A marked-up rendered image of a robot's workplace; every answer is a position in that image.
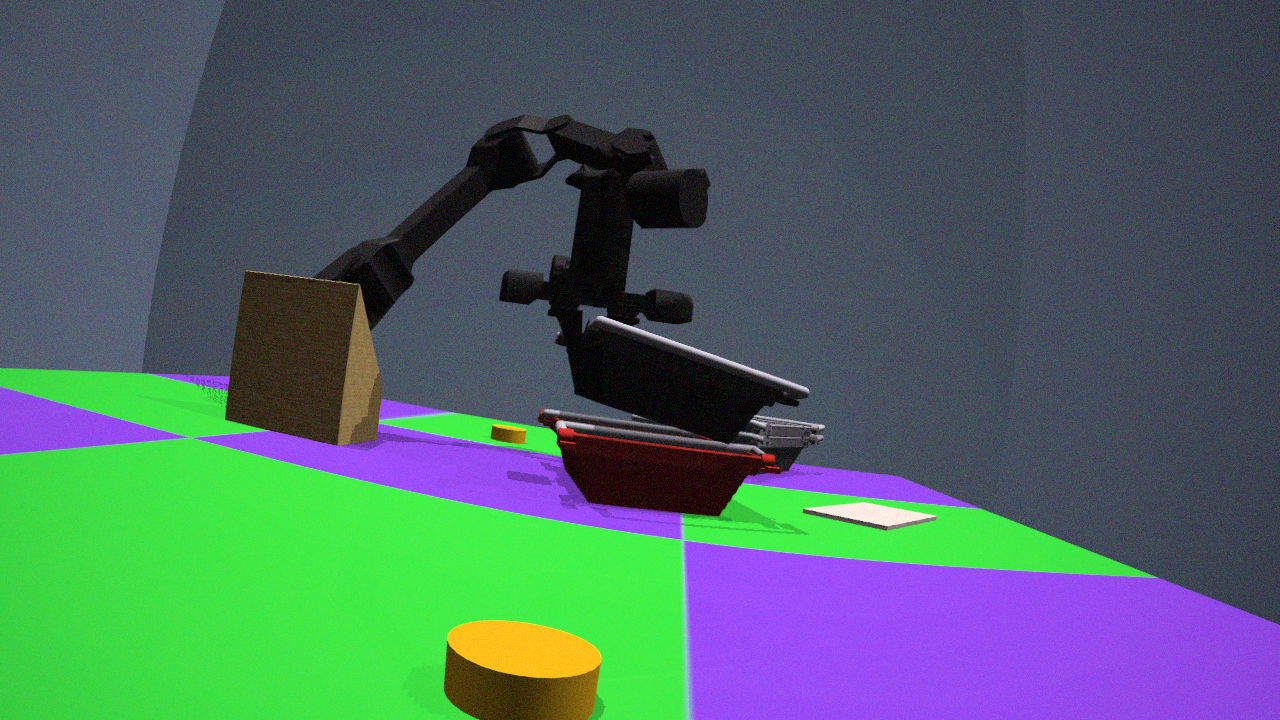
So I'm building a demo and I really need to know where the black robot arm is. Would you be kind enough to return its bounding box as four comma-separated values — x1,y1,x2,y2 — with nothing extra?
312,115,710,331

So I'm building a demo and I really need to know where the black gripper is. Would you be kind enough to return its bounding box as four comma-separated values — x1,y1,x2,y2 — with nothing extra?
499,223,694,386

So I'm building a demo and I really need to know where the yellow short cylinder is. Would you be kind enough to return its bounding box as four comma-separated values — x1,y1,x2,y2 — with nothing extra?
444,620,602,720
490,424,526,445

